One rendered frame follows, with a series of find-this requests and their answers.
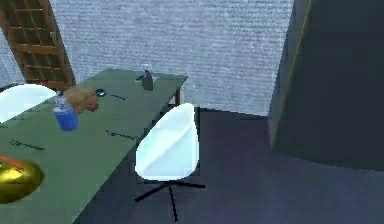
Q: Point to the white shell chair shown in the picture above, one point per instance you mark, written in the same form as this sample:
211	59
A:
168	143
20	98

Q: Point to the blue spray bottle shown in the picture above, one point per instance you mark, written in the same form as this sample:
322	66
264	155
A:
66	116

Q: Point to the golden bowl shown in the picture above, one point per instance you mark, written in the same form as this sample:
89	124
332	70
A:
16	181

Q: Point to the dark grey pepper shaker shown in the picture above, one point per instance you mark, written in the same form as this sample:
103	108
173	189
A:
147	80

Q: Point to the black knife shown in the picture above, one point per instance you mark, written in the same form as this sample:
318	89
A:
120	134

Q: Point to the black spoon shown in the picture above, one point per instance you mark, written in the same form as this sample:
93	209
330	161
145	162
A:
107	94

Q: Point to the green dining table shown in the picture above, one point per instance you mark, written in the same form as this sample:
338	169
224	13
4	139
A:
100	133

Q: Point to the tan bread loaf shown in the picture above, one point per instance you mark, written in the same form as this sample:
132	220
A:
82	97

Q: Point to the black fork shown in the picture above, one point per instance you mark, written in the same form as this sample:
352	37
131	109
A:
25	145

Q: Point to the brown wooden lattice door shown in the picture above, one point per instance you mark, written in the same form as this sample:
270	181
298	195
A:
36	40

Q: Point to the orange pencil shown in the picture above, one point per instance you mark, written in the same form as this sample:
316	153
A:
12	161

